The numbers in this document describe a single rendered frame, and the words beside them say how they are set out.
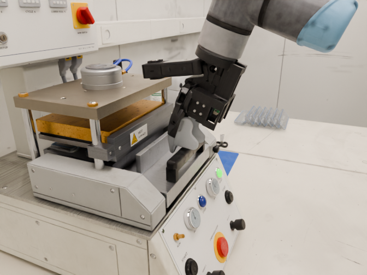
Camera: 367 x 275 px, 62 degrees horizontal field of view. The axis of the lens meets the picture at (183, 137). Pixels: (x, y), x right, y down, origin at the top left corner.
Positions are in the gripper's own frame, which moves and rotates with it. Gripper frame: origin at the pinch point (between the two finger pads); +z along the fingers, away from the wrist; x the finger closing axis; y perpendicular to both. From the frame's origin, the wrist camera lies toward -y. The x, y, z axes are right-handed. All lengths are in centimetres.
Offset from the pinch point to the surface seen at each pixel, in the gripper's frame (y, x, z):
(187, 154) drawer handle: 4.2, -2.6, -1.6
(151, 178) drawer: 1.0, -7.9, 3.3
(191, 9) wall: -70, 170, -3
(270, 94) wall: 4, 241, 49
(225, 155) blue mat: 6, 51, 25
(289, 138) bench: 25, 78, 18
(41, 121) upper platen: -22.3, -10.4, 2.6
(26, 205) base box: -17.5, -17.1, 16.2
